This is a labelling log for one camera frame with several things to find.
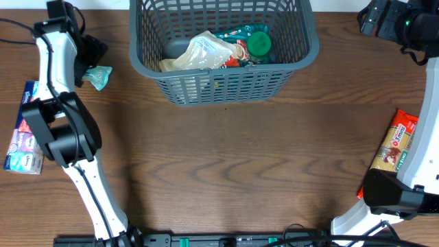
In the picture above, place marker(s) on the grey plastic basket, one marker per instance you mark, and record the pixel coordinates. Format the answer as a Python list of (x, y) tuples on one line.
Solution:
[(161, 29)]

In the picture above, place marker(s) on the green lid jar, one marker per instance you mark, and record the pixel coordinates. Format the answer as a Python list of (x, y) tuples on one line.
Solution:
[(258, 47)]

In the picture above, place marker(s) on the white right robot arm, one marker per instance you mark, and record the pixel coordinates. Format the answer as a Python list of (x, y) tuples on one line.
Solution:
[(402, 181)]

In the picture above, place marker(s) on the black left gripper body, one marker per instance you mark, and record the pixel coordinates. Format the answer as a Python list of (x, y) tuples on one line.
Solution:
[(88, 45)]

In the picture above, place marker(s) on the Kleenex tissue multipack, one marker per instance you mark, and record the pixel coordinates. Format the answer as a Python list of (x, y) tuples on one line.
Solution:
[(24, 155)]

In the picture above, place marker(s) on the mint green wipes packet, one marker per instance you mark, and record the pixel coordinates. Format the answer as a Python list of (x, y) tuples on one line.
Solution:
[(98, 76)]

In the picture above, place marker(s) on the red spaghetti packet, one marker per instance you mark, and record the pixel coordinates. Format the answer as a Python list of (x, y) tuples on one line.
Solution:
[(396, 143)]

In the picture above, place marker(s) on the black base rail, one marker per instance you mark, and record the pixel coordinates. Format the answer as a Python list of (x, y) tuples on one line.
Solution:
[(167, 240)]

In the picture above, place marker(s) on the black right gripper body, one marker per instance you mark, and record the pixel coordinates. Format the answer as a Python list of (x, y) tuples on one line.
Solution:
[(394, 23)]

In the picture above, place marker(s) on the green Nescafe coffee pouch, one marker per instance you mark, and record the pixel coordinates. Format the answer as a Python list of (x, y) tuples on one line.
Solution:
[(238, 37)]

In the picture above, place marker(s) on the beige powder pouch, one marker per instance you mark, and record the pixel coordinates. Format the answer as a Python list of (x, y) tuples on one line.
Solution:
[(205, 51)]

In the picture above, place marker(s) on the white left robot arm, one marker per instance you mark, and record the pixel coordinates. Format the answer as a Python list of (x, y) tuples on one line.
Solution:
[(63, 127)]

